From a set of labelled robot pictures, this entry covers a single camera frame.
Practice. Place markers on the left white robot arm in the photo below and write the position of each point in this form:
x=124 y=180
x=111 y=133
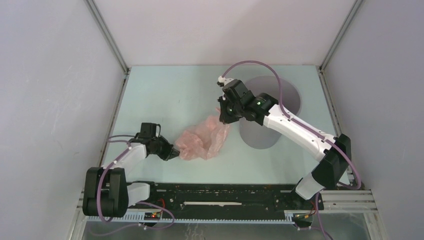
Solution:
x=107 y=192

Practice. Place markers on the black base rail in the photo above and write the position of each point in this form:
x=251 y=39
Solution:
x=231 y=201

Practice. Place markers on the right aluminium frame post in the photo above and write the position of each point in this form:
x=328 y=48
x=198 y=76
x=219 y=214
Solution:
x=341 y=33

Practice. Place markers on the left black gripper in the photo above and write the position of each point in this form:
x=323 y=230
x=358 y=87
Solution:
x=169 y=152

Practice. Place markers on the left aluminium frame post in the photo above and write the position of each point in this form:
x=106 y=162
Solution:
x=105 y=31

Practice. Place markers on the pink plastic trash bag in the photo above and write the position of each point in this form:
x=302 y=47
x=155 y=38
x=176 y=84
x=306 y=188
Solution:
x=203 y=140

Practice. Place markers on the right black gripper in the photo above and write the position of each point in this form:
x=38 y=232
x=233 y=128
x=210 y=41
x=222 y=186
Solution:
x=224 y=118

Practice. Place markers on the white toothed cable tray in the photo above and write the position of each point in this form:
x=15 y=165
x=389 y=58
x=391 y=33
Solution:
x=141 y=217

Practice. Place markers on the aluminium frame post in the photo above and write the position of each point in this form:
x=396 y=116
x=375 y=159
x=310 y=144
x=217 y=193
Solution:
x=341 y=33
x=105 y=31

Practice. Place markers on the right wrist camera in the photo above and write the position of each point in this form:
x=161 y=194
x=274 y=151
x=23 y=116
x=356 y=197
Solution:
x=223 y=81

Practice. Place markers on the grey round trash bin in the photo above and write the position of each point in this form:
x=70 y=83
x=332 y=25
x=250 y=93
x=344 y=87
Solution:
x=261 y=137

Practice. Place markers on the small circuit board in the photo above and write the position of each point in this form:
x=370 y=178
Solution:
x=152 y=216

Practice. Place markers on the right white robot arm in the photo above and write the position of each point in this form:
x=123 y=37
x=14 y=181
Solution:
x=332 y=153

